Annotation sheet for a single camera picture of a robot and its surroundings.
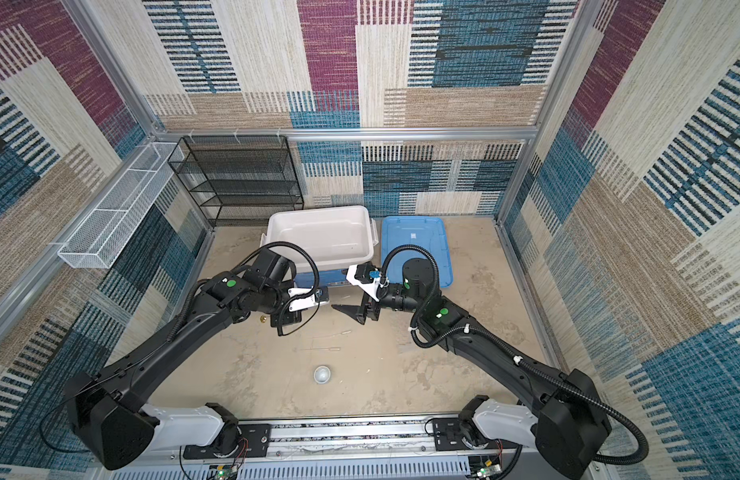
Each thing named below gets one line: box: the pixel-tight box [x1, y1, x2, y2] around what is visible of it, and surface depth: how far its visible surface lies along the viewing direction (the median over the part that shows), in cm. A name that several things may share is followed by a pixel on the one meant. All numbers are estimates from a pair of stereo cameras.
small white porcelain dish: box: [313, 365, 331, 385], surface depth 83 cm
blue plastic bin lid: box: [381, 216, 453, 288], surface depth 118 cm
